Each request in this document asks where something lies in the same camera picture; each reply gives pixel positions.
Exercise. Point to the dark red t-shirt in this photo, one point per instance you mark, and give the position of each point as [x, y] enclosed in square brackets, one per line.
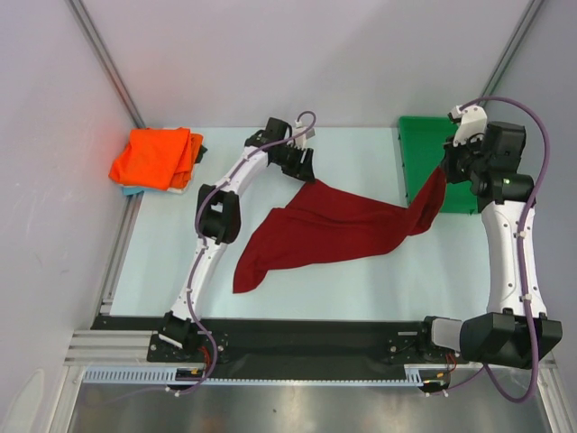
[322, 224]

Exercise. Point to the orange folded t-shirt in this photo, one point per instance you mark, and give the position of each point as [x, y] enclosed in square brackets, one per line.
[159, 159]

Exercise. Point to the aluminium post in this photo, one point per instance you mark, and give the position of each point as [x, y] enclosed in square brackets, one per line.
[513, 45]
[97, 44]

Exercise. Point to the white folded t-shirt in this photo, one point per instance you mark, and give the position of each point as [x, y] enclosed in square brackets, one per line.
[177, 191]

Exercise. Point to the left rear aluminium post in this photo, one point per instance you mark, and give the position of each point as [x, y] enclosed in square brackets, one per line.
[97, 44]

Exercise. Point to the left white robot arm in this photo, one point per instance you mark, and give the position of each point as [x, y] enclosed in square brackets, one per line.
[218, 221]

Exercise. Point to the front aluminium extrusion beam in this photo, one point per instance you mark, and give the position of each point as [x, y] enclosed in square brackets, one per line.
[108, 347]

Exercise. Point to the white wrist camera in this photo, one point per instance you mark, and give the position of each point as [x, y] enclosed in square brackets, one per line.
[471, 121]
[301, 133]

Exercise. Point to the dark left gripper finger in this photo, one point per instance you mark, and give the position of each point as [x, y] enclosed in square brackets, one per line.
[308, 160]
[300, 173]

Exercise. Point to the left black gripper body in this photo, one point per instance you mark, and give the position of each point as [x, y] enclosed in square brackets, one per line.
[290, 156]

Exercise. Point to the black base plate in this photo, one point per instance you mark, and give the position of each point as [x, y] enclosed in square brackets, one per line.
[313, 372]

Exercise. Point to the green plastic tray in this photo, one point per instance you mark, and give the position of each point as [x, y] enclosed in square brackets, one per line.
[421, 140]

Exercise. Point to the aluminium frame rail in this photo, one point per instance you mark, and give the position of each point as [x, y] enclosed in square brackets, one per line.
[120, 246]

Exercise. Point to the light blue folded t-shirt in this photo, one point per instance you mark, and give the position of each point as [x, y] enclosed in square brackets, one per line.
[131, 190]

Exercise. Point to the light blue cable duct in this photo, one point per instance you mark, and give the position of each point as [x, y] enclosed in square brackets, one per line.
[168, 376]

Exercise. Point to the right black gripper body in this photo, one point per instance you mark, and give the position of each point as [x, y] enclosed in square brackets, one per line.
[453, 161]

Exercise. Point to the dark folded t-shirt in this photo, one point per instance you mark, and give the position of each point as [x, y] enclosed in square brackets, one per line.
[201, 152]

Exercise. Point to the right rear aluminium post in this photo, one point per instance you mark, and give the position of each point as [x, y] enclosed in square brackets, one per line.
[513, 45]

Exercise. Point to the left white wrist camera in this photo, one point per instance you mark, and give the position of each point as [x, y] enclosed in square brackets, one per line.
[301, 133]

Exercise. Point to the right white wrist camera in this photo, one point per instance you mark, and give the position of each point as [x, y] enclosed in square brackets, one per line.
[471, 121]

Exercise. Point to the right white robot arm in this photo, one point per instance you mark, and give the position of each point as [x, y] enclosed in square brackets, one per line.
[515, 331]

